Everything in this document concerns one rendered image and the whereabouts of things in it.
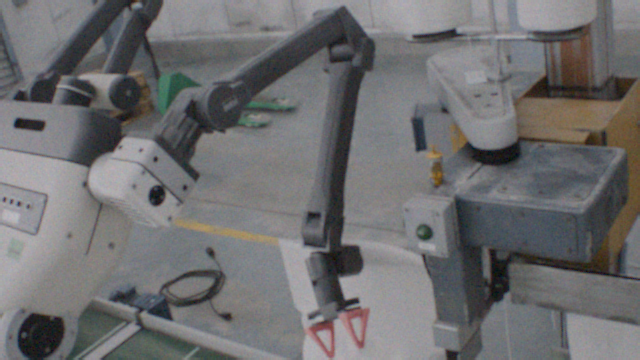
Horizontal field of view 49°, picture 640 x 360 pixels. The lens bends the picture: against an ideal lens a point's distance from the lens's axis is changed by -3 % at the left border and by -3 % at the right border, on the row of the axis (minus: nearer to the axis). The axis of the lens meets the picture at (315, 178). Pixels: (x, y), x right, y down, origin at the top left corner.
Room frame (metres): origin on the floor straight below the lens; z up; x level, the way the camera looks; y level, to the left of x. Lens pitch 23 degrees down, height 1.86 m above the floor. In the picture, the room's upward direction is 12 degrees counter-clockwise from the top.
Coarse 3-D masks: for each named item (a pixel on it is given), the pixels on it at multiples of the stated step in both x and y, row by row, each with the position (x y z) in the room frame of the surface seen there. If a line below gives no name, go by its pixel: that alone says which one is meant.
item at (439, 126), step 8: (432, 112) 1.52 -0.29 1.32; (440, 112) 1.51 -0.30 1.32; (424, 120) 1.53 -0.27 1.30; (432, 120) 1.52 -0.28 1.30; (440, 120) 1.50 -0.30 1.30; (448, 120) 1.49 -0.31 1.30; (432, 128) 1.52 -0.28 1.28; (440, 128) 1.50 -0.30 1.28; (448, 128) 1.49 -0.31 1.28; (432, 136) 1.52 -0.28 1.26; (440, 136) 1.51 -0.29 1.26; (448, 136) 1.49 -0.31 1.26; (464, 136) 1.46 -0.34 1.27; (432, 144) 1.52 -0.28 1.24; (440, 144) 1.51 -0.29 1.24; (448, 144) 1.49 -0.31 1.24; (448, 152) 1.50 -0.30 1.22
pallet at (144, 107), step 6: (138, 102) 6.79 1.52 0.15; (144, 102) 6.81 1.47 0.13; (150, 102) 6.86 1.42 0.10; (138, 108) 6.81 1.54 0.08; (144, 108) 6.79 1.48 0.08; (150, 108) 6.84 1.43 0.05; (120, 114) 6.59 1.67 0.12; (138, 114) 6.81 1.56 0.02; (144, 114) 6.78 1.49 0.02; (126, 120) 6.72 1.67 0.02; (132, 120) 6.67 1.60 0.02
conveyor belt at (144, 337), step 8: (136, 336) 2.34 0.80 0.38; (144, 336) 2.33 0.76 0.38; (152, 336) 2.32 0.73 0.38; (160, 336) 2.31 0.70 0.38; (128, 344) 2.30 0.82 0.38; (136, 344) 2.29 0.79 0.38; (144, 344) 2.28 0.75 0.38; (152, 344) 2.27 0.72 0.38; (160, 344) 2.26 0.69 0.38; (168, 344) 2.25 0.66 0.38; (176, 344) 2.24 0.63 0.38; (184, 344) 2.23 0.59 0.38; (112, 352) 2.27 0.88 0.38; (120, 352) 2.25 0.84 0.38; (128, 352) 2.24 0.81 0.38; (136, 352) 2.23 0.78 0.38; (144, 352) 2.22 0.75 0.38; (152, 352) 2.21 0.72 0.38; (160, 352) 2.20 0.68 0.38; (168, 352) 2.19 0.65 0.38; (176, 352) 2.18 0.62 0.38; (184, 352) 2.17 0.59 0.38; (192, 352) 2.16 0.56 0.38; (200, 352) 2.16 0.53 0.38; (208, 352) 2.15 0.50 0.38
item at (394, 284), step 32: (288, 256) 1.58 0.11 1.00; (384, 256) 1.47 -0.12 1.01; (416, 256) 1.39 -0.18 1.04; (352, 288) 1.42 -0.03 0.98; (384, 288) 1.37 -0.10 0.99; (416, 288) 1.34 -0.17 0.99; (320, 320) 1.52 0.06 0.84; (352, 320) 1.43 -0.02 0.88; (384, 320) 1.38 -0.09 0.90; (416, 320) 1.35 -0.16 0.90; (320, 352) 1.45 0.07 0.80; (352, 352) 1.39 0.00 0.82; (384, 352) 1.36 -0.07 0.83; (416, 352) 1.32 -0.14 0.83
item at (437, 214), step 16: (416, 208) 1.05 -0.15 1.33; (432, 208) 1.04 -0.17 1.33; (448, 208) 1.04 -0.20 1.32; (416, 224) 1.06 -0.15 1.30; (432, 224) 1.04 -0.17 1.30; (448, 224) 1.03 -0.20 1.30; (416, 240) 1.06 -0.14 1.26; (432, 240) 1.04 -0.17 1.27; (448, 240) 1.03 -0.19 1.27; (448, 256) 1.02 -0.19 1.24
